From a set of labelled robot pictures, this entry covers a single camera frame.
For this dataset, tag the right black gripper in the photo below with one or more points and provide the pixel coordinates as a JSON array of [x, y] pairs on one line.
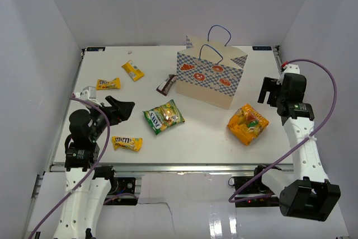
[[267, 87]]

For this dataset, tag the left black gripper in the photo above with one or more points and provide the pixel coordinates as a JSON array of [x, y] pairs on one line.
[[119, 111]]

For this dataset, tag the yellow M&M's pack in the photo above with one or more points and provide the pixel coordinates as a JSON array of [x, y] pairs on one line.
[[133, 144], [108, 85]]

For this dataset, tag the yellow snack bar wrapper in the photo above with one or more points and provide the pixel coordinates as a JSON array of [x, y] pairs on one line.
[[133, 71]]

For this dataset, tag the orange candy bag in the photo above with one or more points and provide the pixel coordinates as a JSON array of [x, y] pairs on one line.
[[247, 124]]

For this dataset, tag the green Fox's candy bag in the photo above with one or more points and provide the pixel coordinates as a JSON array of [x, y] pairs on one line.
[[163, 117]]

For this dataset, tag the brown chocolate bar wrapper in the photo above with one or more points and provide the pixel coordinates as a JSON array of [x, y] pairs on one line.
[[165, 86]]

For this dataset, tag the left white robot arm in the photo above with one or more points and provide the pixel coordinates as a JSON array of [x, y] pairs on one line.
[[86, 183]]

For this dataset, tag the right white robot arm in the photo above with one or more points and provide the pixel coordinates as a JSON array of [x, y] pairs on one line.
[[310, 195]]

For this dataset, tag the checkered paper bag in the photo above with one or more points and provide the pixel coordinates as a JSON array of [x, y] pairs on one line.
[[210, 71]]

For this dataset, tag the right black corner label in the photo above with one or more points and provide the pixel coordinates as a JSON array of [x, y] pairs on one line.
[[262, 48]]

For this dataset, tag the black corner label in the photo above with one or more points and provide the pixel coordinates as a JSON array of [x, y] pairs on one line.
[[262, 48], [95, 48]]

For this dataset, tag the left black corner label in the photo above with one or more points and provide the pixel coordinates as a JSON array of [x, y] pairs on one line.
[[95, 48]]

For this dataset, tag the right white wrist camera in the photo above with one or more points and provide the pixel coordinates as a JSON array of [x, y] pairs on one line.
[[288, 68]]

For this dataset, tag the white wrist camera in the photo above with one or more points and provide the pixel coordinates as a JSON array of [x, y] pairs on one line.
[[87, 94], [288, 68]]

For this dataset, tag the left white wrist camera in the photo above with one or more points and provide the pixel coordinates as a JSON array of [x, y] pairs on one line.
[[87, 94]]

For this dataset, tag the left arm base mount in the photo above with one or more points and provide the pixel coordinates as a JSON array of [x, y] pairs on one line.
[[121, 192]]

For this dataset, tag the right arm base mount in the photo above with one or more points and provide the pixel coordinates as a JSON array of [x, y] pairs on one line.
[[255, 189]]

